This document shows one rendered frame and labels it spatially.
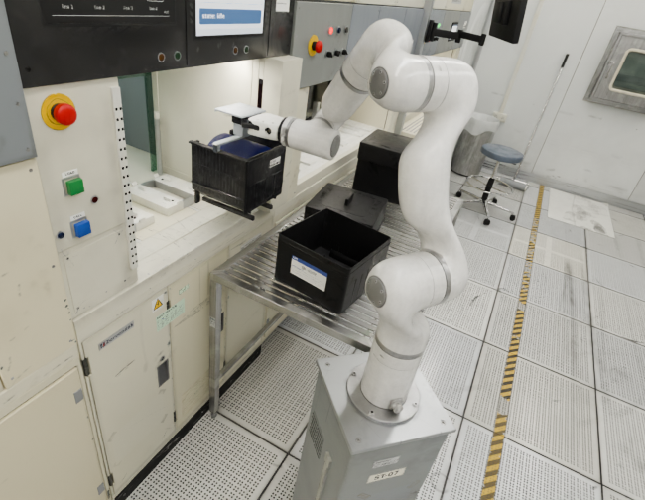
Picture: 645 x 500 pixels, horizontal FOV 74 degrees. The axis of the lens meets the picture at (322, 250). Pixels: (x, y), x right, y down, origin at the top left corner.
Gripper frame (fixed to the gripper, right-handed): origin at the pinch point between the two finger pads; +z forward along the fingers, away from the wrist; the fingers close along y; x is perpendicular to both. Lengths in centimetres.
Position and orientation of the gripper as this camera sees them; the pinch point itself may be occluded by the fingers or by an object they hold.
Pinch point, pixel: (241, 116)
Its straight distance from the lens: 136.4
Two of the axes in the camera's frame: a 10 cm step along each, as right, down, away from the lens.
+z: -8.8, -3.5, 3.2
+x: 1.4, -8.4, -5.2
